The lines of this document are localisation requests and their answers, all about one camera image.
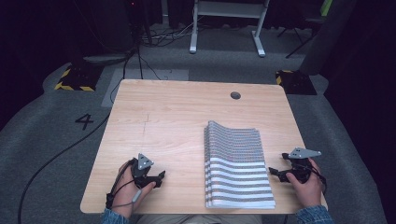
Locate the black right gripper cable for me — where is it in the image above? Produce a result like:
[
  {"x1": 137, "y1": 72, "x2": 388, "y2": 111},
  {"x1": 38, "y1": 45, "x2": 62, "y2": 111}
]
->
[{"x1": 298, "y1": 161, "x2": 328, "y2": 196}]

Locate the long black floor cable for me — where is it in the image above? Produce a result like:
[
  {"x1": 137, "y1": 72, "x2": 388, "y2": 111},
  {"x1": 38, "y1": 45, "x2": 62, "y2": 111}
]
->
[{"x1": 17, "y1": 46, "x2": 145, "y2": 224}]

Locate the person's left hand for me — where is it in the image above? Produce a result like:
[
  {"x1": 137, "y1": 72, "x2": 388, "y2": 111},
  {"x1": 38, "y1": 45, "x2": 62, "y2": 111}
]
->
[{"x1": 110, "y1": 160, "x2": 157, "y2": 219}]

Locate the grey curtain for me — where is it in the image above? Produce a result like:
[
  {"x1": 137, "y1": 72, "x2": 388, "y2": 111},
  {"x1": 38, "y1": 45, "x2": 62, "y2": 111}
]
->
[{"x1": 298, "y1": 0, "x2": 358, "y2": 77}]

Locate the black chair base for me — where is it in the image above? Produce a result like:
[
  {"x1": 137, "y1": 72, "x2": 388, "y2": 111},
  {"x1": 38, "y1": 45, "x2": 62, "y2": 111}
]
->
[{"x1": 276, "y1": 14, "x2": 325, "y2": 60}]

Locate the thin grey cable with plug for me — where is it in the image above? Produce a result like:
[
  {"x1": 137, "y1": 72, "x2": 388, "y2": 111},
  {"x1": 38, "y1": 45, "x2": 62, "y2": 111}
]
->
[{"x1": 111, "y1": 189, "x2": 143, "y2": 209}]

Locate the person's right hand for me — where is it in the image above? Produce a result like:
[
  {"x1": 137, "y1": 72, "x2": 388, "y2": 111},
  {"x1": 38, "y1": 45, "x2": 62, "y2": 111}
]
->
[{"x1": 285, "y1": 158, "x2": 324, "y2": 209}]

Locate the green panel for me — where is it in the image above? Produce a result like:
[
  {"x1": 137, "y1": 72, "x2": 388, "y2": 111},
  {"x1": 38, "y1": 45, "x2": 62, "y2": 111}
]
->
[{"x1": 319, "y1": 0, "x2": 334, "y2": 17}]

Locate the black coiled gripper cable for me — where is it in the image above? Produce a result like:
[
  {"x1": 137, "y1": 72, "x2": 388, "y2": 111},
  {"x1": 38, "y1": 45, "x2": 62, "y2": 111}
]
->
[{"x1": 105, "y1": 158, "x2": 138, "y2": 210}]

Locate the bundle of floor cables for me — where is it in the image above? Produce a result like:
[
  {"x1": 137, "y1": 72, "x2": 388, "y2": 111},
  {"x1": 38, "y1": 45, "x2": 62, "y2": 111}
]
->
[{"x1": 140, "y1": 17, "x2": 204, "y2": 49}]

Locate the white metal desk frame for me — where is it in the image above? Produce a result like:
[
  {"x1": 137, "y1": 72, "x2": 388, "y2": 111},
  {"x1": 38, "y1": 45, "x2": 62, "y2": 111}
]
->
[{"x1": 189, "y1": 0, "x2": 271, "y2": 58}]

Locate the grey white striped folded cloth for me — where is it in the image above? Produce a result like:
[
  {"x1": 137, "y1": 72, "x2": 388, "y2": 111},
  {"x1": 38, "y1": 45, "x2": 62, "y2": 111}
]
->
[{"x1": 203, "y1": 119, "x2": 276, "y2": 210}]

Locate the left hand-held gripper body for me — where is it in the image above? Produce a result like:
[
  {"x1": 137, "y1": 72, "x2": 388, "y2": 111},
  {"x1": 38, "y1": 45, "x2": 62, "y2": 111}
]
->
[{"x1": 130, "y1": 152, "x2": 155, "y2": 189}]

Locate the black yellow striped base plate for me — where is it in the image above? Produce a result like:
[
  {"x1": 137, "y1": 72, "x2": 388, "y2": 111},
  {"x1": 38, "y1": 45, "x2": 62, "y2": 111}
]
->
[
  {"x1": 53, "y1": 63, "x2": 105, "y2": 92},
  {"x1": 275, "y1": 69, "x2": 318, "y2": 96}
]

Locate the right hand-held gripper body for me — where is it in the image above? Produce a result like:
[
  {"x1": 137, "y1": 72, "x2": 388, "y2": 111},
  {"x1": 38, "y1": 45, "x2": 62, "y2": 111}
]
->
[{"x1": 285, "y1": 147, "x2": 322, "y2": 185}]

